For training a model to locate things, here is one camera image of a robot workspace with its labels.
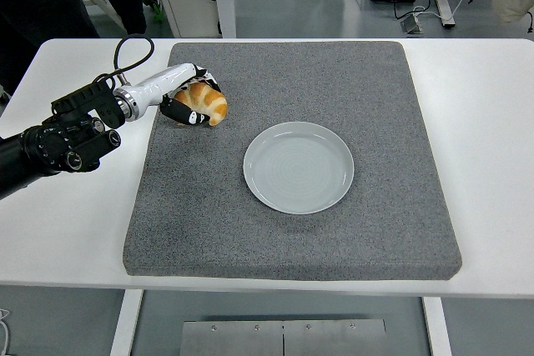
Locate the white table leg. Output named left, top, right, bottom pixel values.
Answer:
left=421, top=297, right=454, bottom=356
left=108, top=288, right=145, bottom=356

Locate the small grey pedal box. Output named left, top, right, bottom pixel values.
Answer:
left=400, top=13, right=425, bottom=35

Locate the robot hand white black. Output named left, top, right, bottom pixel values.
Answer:
left=119, top=63, right=223, bottom=128

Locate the round pale grey plate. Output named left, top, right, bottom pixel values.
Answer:
left=243, top=121, right=355, bottom=215

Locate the grey metal plate with screws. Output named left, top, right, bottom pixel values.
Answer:
left=181, top=318, right=387, bottom=356

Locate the person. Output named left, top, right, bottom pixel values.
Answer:
left=0, top=0, right=101, bottom=97

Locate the grey foam mat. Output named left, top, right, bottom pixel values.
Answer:
left=123, top=41, right=463, bottom=282

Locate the golden brown croissant bread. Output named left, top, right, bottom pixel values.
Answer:
left=173, top=82, right=229, bottom=127

